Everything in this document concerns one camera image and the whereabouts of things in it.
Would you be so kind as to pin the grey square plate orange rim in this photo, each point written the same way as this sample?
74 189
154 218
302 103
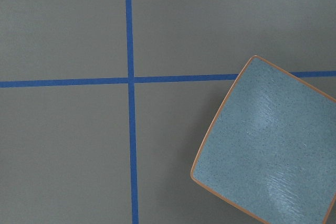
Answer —
270 149

